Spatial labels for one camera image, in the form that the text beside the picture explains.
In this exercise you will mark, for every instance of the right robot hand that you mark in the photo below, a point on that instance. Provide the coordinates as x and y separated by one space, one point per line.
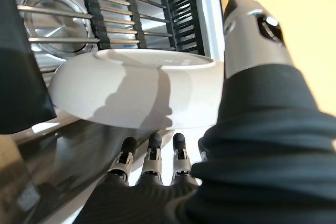
262 155

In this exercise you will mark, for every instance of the white round ceramic plate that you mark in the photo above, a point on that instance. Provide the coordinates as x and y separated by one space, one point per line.
84 90

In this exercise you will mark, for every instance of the black dish drying rack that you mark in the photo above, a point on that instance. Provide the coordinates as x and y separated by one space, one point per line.
92 11

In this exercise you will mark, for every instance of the stainless steel kitchen sink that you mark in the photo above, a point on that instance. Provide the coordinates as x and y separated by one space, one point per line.
60 24

